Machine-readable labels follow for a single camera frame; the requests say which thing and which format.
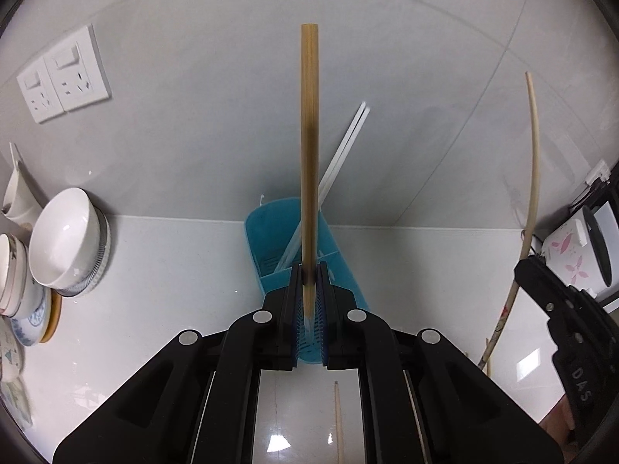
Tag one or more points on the bamboo chopstick blue-white end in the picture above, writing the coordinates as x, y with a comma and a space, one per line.
309, 127

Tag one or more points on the bamboo chopstick red patterned end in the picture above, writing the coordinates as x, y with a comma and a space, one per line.
532, 211

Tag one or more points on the white ceramic pitcher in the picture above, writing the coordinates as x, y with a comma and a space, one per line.
19, 204

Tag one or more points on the white rice cooker pink flowers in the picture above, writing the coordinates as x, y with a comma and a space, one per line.
577, 253

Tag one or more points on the patterned ceramic bowl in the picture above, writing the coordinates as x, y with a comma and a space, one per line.
11, 355

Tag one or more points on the white ribbed plate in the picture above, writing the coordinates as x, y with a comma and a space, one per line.
99, 267

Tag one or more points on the white appliance under cooker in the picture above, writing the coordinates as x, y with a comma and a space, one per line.
602, 227

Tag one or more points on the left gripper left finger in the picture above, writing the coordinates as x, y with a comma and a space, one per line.
195, 400

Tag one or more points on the white double wall switch socket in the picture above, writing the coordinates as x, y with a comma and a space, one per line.
75, 70

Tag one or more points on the plain bamboo chopstick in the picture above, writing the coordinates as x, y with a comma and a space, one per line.
339, 426

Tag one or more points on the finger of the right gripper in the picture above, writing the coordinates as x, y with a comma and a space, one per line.
549, 292

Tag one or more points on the wooden round board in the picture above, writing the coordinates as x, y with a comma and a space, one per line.
54, 317

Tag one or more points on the large white ceramic bowl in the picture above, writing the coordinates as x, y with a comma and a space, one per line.
65, 240

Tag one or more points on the blue white patterned plate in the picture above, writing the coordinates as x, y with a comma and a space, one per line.
30, 330

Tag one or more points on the person's right hand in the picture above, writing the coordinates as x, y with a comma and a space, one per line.
559, 423

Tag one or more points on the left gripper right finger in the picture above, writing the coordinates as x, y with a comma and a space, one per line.
423, 401

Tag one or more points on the white bowl dark rim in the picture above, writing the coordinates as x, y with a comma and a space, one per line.
20, 294

